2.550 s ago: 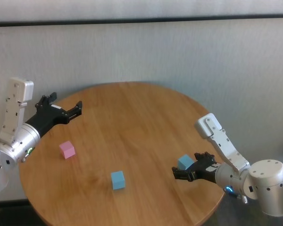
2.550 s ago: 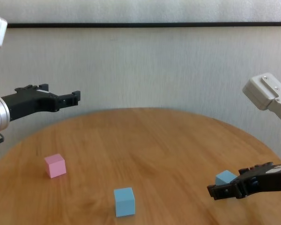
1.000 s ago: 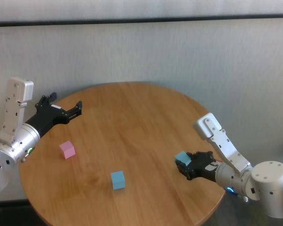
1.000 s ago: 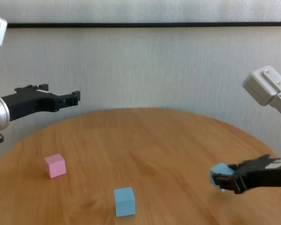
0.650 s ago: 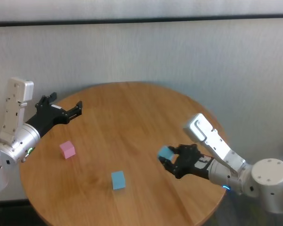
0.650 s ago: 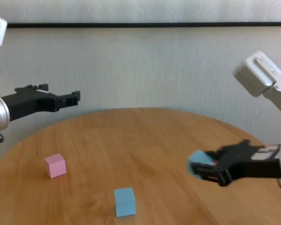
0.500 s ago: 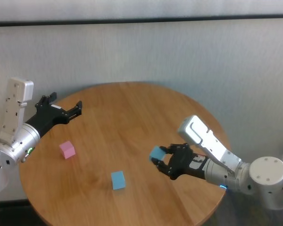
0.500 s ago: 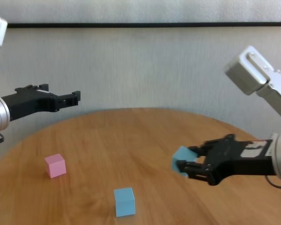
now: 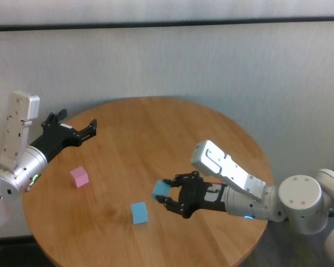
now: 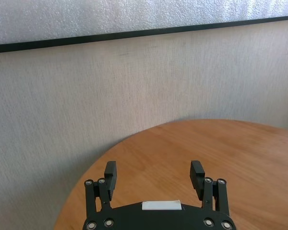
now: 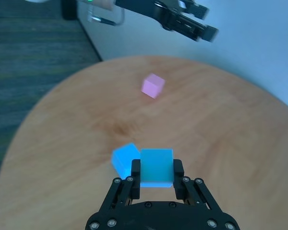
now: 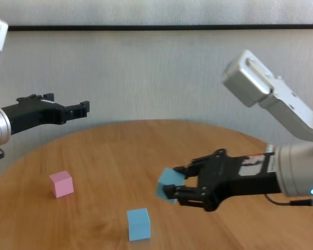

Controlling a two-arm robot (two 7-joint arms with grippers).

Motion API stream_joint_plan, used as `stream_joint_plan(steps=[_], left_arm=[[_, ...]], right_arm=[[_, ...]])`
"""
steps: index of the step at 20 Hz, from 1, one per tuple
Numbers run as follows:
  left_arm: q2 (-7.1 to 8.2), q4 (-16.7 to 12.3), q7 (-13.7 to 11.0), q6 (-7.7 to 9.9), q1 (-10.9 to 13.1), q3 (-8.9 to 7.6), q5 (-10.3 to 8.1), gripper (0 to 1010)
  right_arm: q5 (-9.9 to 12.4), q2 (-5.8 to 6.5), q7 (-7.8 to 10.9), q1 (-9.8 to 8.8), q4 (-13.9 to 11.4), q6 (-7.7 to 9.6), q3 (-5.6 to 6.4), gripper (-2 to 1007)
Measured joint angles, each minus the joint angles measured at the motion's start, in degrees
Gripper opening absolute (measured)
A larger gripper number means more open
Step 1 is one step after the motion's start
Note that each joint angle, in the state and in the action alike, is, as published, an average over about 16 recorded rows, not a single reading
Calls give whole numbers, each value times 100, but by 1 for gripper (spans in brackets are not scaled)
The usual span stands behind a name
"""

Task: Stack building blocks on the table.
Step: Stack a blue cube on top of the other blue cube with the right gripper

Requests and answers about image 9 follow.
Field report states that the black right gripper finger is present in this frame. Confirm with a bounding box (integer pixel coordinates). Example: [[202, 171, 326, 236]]
[[155, 196, 181, 215], [163, 171, 200, 187]]

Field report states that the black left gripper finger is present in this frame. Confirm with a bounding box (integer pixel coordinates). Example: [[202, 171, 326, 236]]
[[73, 118, 98, 146], [41, 108, 68, 129]]

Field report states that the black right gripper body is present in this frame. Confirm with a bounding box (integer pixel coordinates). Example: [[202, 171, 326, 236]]
[[178, 177, 228, 220]]

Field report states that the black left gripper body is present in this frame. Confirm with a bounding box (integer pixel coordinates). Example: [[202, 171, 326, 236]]
[[30, 122, 82, 164]]

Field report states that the light blue building block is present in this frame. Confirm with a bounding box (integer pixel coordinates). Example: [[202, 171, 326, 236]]
[[131, 201, 149, 225], [151, 180, 172, 202]]

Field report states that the pink building block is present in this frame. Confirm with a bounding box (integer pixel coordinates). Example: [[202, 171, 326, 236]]
[[70, 166, 90, 189]]

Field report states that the black wall rail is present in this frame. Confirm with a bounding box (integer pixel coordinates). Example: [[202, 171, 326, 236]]
[[0, 16, 334, 32]]

